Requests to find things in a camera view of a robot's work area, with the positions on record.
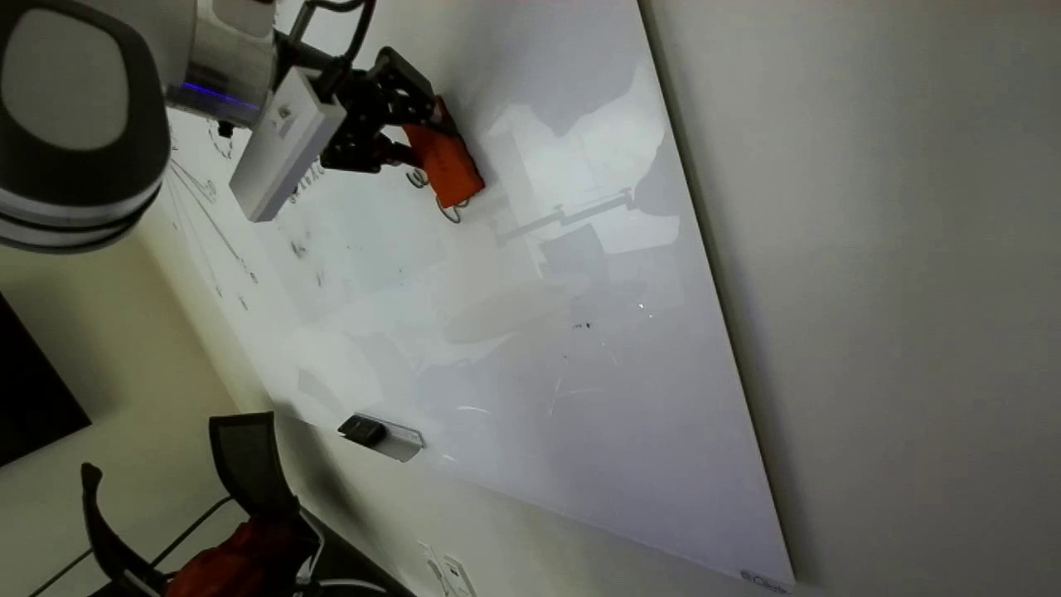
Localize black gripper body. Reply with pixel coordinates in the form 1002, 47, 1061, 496
323, 47, 449, 171

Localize orange whiteboard eraser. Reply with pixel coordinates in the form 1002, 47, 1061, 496
405, 124, 483, 210

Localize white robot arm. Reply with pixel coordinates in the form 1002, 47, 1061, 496
0, 0, 449, 251

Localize black office chair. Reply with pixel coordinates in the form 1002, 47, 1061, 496
80, 411, 416, 597

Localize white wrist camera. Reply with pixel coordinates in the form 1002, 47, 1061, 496
230, 67, 345, 222

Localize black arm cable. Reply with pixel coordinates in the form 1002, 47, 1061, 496
269, 0, 383, 80

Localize large wall whiteboard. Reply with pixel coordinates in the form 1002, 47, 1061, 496
146, 0, 795, 591

